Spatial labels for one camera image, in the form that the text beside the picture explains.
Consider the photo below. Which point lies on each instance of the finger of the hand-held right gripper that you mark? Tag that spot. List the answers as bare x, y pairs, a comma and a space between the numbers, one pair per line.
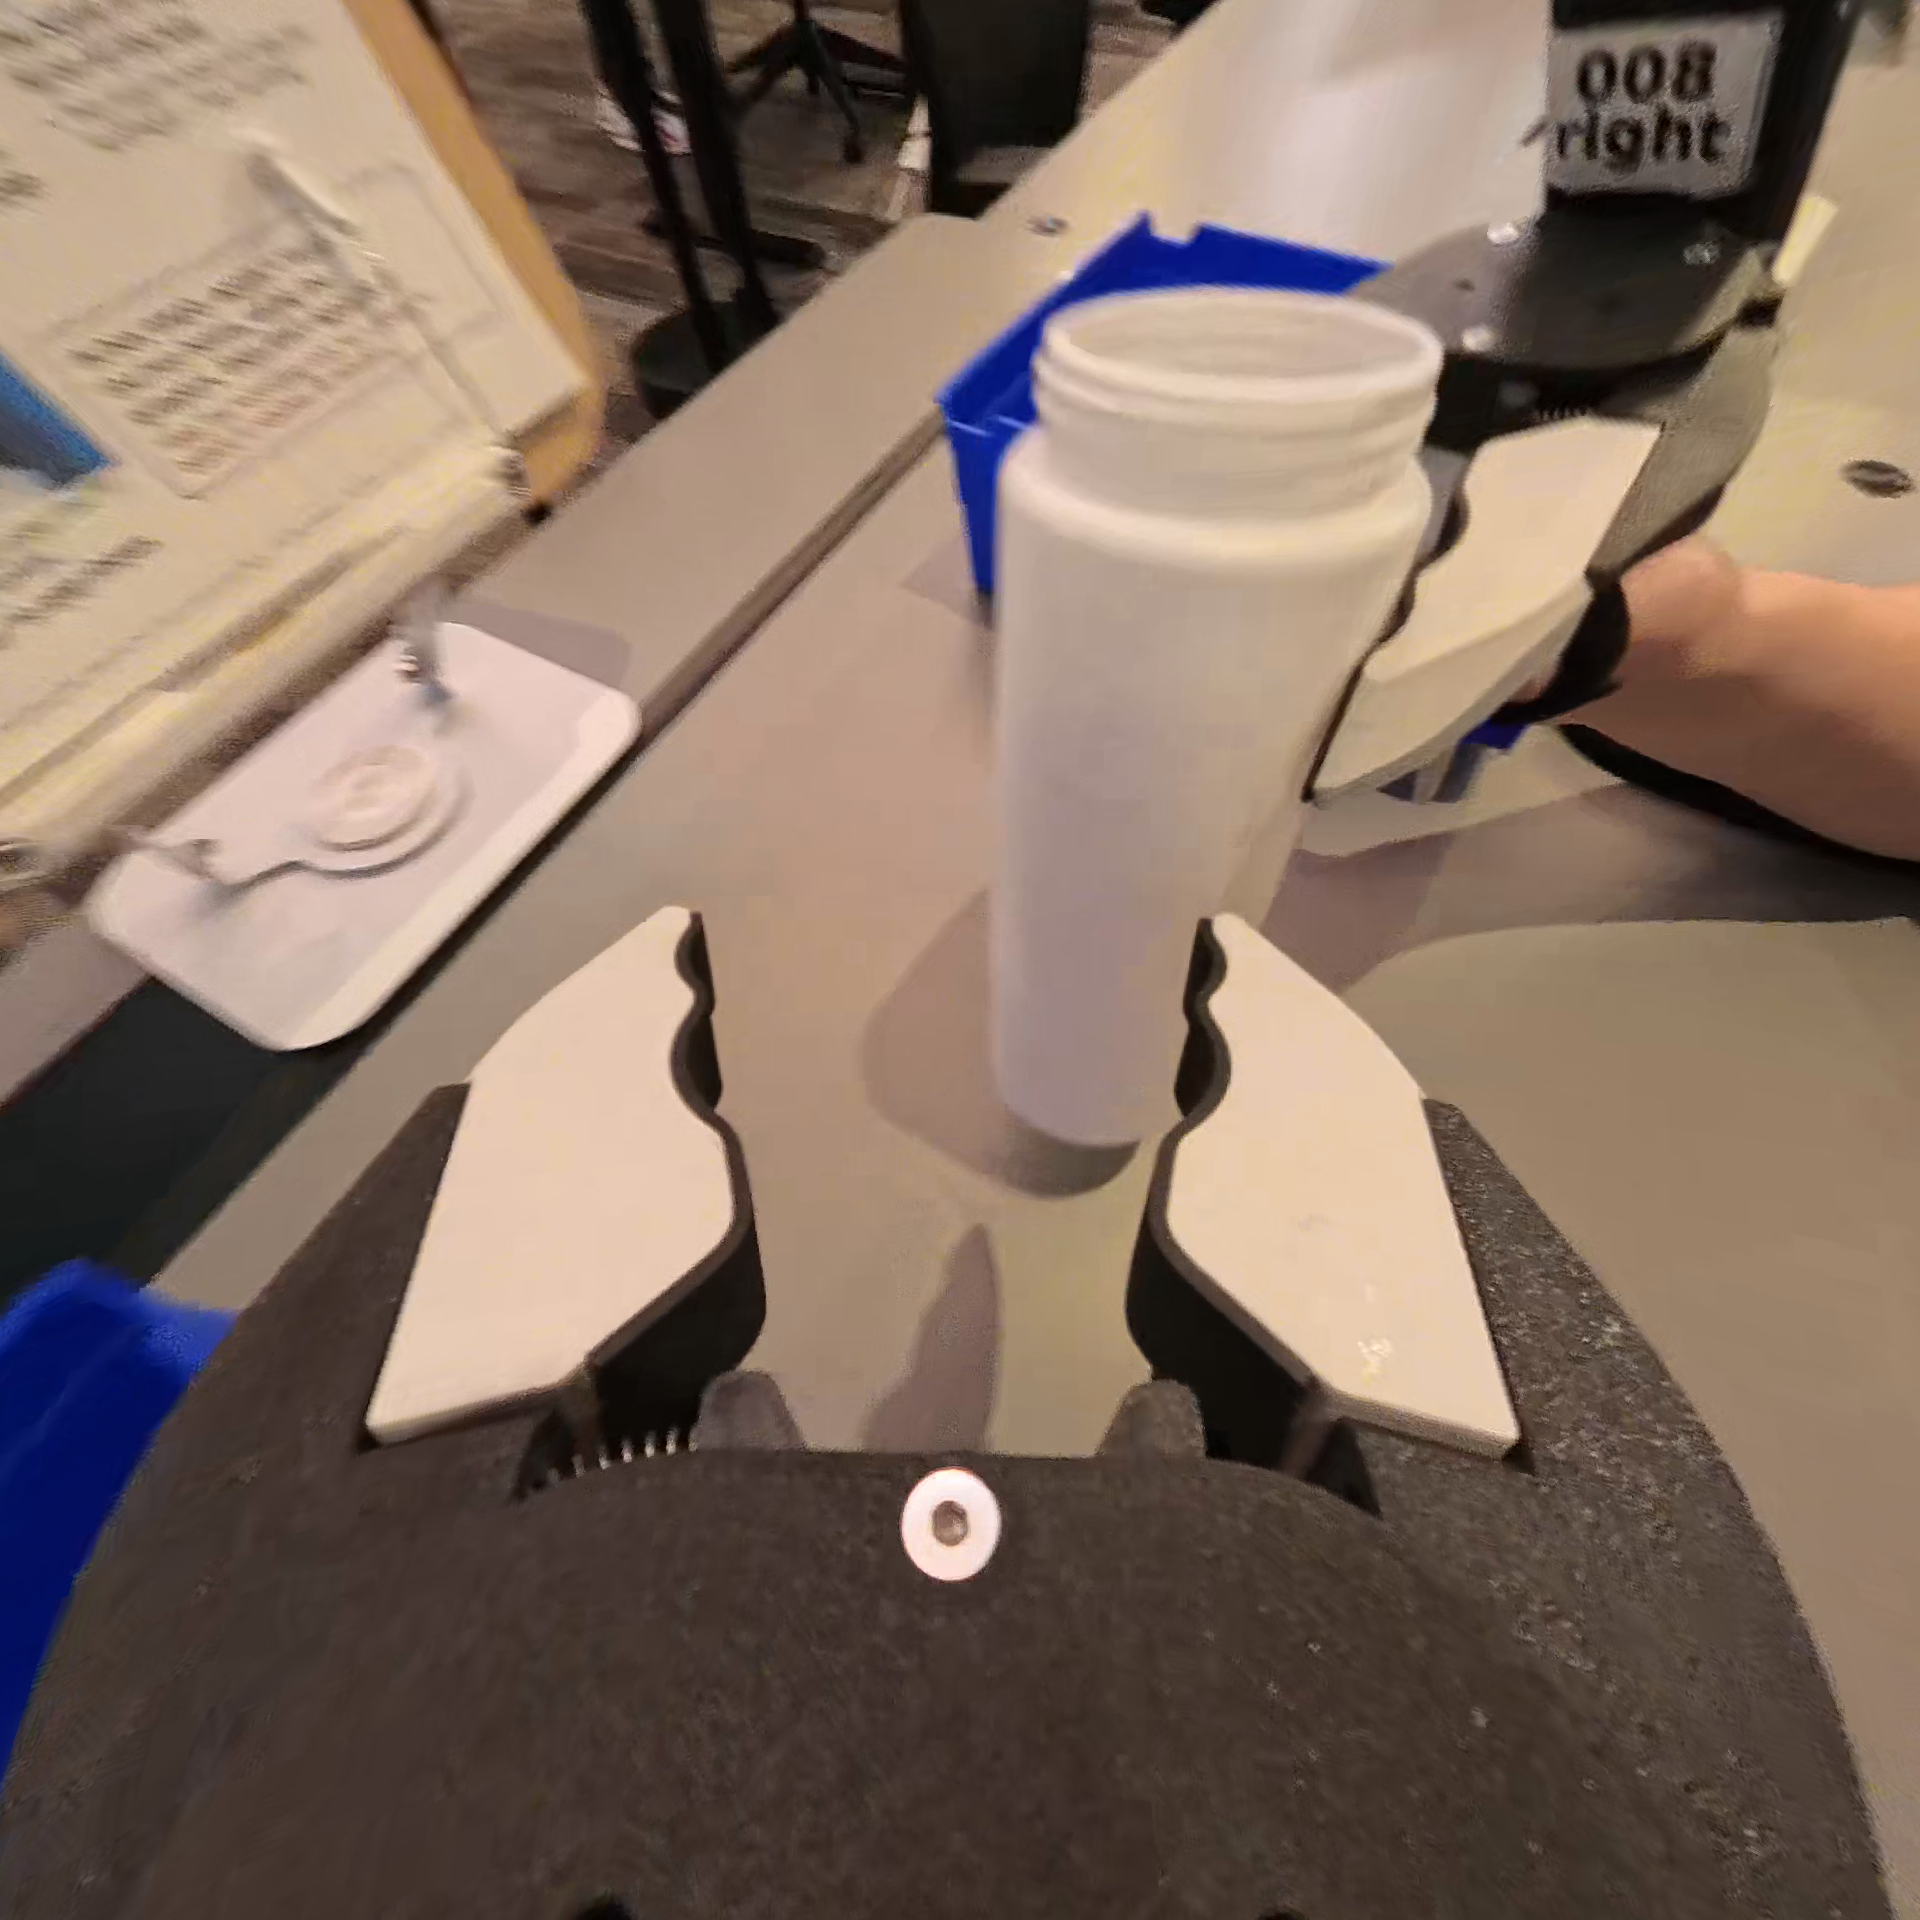
1504, 581

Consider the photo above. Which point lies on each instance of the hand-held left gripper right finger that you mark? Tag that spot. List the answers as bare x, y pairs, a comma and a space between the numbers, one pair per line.
1335, 1229

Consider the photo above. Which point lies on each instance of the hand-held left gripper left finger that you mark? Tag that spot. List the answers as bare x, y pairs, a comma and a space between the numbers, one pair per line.
572, 1201

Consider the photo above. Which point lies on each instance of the white plastic bottle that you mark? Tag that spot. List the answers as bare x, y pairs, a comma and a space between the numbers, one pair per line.
1204, 671

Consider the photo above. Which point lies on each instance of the blue plastic bin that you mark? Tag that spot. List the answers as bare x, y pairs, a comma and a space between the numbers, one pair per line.
73, 1425
971, 483

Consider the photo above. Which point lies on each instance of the person's right forearm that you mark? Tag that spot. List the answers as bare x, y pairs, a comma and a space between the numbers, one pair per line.
1812, 706

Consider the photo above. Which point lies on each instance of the person's right hand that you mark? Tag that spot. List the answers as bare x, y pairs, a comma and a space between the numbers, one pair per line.
1679, 627

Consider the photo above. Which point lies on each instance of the black office chair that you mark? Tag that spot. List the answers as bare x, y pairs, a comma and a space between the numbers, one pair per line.
990, 91

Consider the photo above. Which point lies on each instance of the black framed sign stand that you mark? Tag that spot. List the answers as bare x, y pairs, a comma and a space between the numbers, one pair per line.
700, 228

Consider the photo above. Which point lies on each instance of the instruction board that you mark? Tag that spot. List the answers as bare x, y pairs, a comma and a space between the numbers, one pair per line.
228, 304

